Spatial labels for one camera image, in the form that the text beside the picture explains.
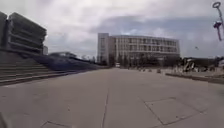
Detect grass strip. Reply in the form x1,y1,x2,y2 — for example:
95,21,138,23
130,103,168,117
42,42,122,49
165,68,224,85

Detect wide grey stone steps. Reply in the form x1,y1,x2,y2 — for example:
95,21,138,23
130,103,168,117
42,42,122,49
0,49,108,87

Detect large white building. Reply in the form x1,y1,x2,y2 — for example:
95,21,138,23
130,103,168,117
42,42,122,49
96,32,181,68

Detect vehicle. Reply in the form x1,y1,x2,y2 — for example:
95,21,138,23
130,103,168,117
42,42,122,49
181,57,197,73

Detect grey paved plaza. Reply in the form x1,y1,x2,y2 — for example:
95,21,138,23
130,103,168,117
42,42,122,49
0,67,224,128

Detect dark tiered building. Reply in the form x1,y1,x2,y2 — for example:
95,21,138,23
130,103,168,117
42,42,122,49
0,10,48,56

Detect row of bollards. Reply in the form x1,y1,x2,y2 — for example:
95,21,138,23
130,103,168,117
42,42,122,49
132,67,168,74

